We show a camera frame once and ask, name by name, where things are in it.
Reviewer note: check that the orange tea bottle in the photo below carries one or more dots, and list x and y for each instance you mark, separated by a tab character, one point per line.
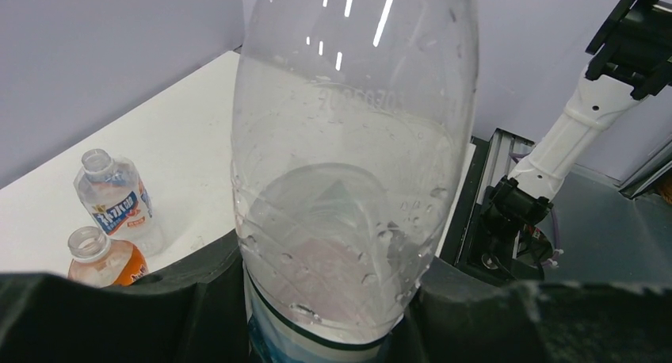
99	261

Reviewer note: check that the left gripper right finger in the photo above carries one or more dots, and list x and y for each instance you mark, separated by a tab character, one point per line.
457	318

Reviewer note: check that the clear blue-label bottle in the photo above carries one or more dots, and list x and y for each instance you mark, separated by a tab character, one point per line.
113	193

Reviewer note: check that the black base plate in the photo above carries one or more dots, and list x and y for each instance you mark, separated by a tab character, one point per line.
498	240

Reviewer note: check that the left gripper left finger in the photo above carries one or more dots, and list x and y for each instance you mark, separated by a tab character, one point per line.
190	311

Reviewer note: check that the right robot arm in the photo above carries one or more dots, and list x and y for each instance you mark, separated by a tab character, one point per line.
631	61

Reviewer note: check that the red-cap water bottle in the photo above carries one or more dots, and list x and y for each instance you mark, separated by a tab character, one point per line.
351	122

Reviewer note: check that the aluminium frame rail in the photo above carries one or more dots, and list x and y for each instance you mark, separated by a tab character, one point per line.
503	152

